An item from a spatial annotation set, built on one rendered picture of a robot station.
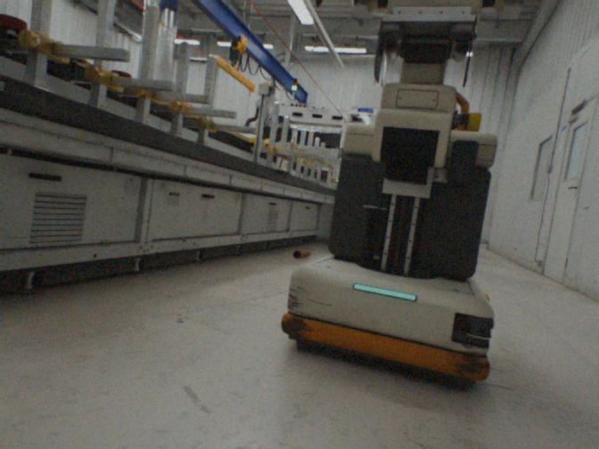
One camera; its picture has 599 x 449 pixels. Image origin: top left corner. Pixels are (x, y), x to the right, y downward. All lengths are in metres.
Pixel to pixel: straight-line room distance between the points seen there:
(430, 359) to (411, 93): 0.79
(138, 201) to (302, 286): 1.22
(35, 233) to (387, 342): 1.34
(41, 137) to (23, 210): 0.38
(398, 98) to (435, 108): 0.11
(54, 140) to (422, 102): 1.16
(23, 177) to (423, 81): 1.41
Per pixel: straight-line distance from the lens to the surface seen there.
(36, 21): 1.64
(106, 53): 1.52
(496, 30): 11.83
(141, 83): 1.74
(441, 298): 1.39
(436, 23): 1.45
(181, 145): 2.17
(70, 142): 1.73
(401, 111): 1.45
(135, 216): 2.42
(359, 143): 1.74
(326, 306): 1.43
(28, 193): 1.94
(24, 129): 1.60
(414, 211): 1.64
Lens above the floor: 0.48
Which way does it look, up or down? 3 degrees down
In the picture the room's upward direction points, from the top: 8 degrees clockwise
